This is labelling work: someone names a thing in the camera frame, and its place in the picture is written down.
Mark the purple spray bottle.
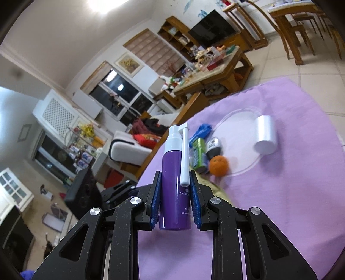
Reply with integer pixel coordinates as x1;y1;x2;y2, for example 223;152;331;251
160;123;191;230

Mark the beige paper wrapper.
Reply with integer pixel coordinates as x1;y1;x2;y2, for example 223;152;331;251
196;173;231;203

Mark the orange fruit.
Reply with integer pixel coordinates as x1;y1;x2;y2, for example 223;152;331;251
209;155;229;177

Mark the white plastic cup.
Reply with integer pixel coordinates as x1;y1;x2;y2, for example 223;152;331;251
254;115;278;155

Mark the white sofa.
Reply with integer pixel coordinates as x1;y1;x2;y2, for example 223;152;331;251
109;131;152;166

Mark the red cushion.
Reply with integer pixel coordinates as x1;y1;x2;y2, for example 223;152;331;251
133;134;161;149

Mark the green gum container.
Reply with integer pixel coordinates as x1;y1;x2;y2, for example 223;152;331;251
192;138;208;174

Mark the small dark can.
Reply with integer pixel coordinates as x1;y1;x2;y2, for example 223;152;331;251
206;137;222;160

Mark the wooden bookshelf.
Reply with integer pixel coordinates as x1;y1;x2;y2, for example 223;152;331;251
157;16;200;61

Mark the wooden coffee table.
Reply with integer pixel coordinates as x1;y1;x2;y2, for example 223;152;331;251
172;46;254;101

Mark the black television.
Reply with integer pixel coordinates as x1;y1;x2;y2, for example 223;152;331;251
188;10;238;48

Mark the wooden plant stand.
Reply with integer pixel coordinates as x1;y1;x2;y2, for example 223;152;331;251
222;3;268;52

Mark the wooden dining table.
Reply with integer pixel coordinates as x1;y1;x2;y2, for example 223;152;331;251
268;1;344;66

